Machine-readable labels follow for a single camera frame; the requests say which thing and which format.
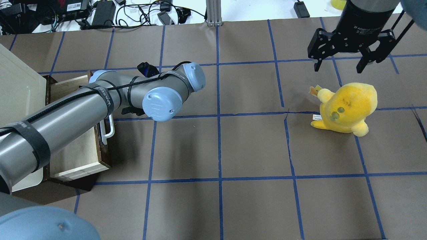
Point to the aluminium frame post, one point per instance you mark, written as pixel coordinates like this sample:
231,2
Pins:
213,13

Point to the yellow plush dinosaur toy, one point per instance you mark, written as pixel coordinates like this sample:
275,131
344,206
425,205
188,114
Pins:
345,110

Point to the white drawer handle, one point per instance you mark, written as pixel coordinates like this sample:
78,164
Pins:
106,130

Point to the black power adapter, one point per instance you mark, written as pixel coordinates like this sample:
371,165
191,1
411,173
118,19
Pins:
301,9

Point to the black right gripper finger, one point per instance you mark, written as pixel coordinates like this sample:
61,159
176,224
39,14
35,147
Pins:
368,57
317,64

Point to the dark brown wooden drawer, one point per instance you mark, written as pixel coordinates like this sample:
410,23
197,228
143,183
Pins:
79,164

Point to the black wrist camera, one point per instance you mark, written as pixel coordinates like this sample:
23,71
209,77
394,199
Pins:
147,69

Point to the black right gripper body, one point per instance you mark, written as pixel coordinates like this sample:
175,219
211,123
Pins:
363,20

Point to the black power brick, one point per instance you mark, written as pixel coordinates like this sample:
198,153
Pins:
104,13

